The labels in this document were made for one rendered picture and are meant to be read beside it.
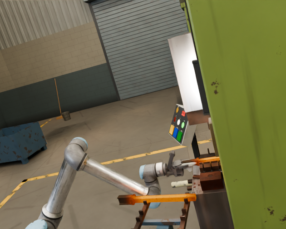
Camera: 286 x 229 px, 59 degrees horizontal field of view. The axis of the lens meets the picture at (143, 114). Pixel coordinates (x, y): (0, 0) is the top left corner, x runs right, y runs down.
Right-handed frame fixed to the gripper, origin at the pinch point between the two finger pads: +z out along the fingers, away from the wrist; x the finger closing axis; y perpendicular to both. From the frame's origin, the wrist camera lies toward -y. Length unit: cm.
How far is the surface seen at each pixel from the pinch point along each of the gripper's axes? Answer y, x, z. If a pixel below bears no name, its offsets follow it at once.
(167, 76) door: 55, -781, -133
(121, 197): -5, 38, -36
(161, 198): -4.0, 40.6, -14.4
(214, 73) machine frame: -60, 49, 23
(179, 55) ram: -67, 12, 8
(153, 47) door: -57, -778, -156
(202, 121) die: -28.1, 7.5, 11.0
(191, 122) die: -28.6, 7.5, 5.0
